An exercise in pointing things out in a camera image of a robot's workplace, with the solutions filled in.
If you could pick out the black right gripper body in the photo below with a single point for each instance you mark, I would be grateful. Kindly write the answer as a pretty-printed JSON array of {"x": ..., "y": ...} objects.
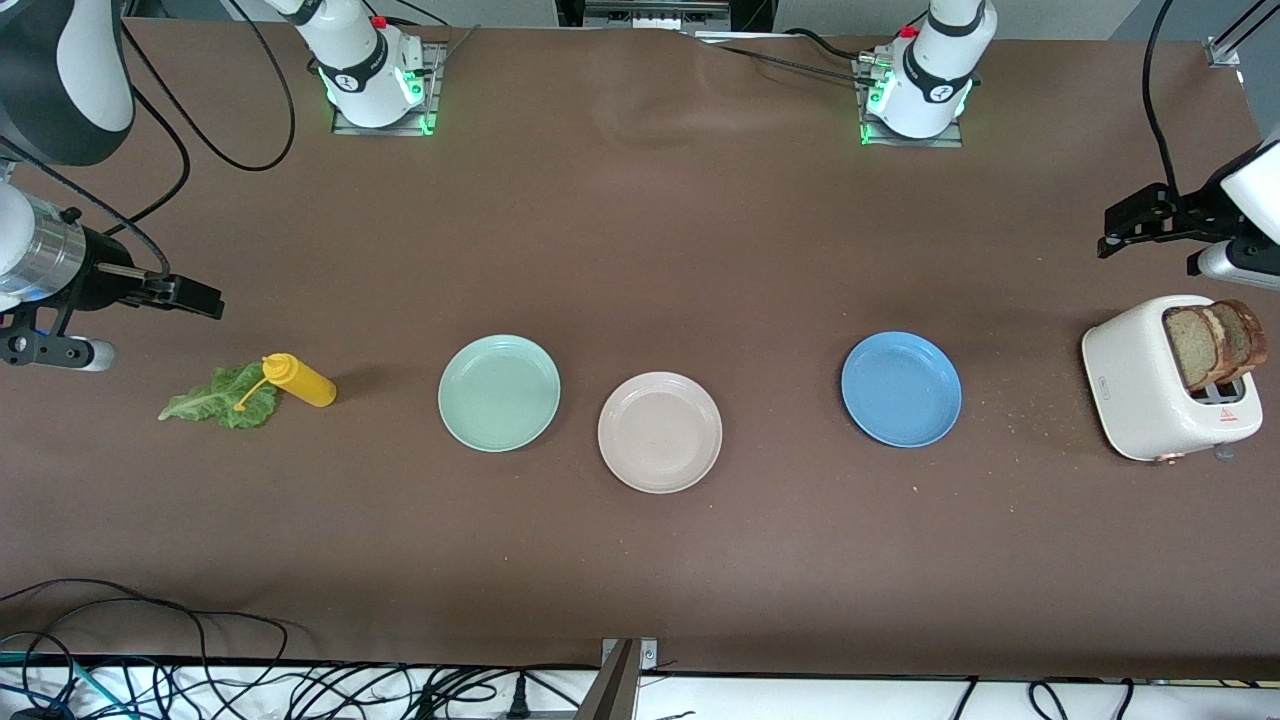
[{"x": 103, "y": 272}]

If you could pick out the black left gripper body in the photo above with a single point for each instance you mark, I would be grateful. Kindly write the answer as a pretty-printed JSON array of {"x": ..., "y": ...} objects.
[{"x": 1196, "y": 216}]

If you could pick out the green lettuce leaf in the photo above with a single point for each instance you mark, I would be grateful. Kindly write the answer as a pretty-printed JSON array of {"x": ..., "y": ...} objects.
[{"x": 235, "y": 405}]

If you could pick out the brown bread slice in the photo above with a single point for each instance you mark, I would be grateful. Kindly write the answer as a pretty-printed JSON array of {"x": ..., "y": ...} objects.
[
  {"x": 1190, "y": 345},
  {"x": 1248, "y": 335}
]

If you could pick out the blue plate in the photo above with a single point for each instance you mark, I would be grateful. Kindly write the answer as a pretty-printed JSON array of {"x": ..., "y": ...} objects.
[{"x": 901, "y": 389}]

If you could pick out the mint green plate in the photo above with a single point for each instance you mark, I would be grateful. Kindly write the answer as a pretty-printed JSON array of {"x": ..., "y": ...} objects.
[{"x": 498, "y": 393}]

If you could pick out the beige plate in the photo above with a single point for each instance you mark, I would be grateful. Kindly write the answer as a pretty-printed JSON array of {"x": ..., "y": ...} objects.
[{"x": 660, "y": 432}]

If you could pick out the yellow squeeze bottle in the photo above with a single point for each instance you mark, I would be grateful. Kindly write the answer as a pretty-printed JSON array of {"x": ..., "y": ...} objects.
[{"x": 305, "y": 383}]

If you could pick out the white toaster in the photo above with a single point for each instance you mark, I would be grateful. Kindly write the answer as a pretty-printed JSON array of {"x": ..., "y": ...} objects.
[{"x": 1135, "y": 385}]

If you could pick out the aluminium profile bar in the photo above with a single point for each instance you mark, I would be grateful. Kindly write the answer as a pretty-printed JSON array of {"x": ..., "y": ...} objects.
[{"x": 1222, "y": 50}]

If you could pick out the brown table cover sheet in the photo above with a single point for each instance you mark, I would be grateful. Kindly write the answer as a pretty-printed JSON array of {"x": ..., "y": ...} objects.
[{"x": 640, "y": 250}]

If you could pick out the black power plug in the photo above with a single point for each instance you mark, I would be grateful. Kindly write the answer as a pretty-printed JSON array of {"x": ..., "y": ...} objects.
[{"x": 518, "y": 700}]

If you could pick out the dark equipment rack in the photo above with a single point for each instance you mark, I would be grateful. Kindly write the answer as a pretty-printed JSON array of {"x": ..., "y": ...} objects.
[{"x": 655, "y": 12}]

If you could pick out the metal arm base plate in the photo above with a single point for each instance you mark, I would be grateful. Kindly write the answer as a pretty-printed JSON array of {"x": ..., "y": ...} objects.
[
  {"x": 435, "y": 95},
  {"x": 955, "y": 135}
]

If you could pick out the grey metal table bracket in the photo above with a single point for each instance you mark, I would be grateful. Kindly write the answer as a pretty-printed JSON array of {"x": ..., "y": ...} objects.
[{"x": 615, "y": 690}]

